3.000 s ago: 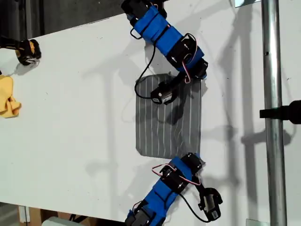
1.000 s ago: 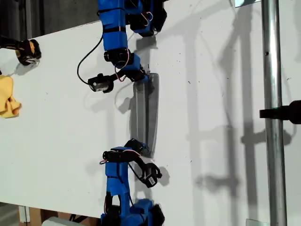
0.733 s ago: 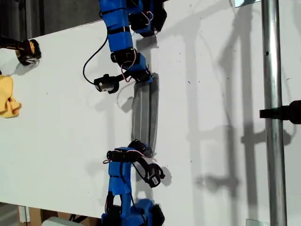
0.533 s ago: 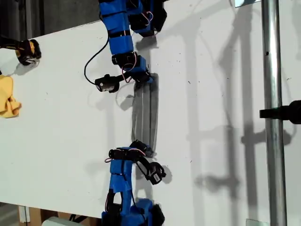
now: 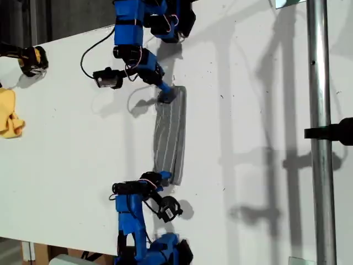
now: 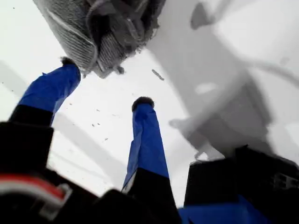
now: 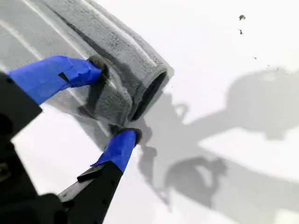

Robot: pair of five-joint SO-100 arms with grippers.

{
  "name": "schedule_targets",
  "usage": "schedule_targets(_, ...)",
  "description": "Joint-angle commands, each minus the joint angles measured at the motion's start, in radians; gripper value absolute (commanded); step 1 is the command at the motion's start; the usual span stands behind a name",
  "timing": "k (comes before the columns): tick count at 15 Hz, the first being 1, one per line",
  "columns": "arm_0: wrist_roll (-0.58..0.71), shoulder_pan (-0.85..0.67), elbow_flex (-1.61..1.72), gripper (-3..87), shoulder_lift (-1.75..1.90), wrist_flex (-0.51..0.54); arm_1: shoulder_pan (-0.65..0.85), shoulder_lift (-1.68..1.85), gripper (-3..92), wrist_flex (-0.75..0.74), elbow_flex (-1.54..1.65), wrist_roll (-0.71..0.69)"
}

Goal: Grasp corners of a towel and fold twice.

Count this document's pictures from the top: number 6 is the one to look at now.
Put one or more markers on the grey white-striped towel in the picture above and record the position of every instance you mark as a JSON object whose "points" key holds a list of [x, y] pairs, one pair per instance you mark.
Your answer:
{"points": [[70, 30]]}

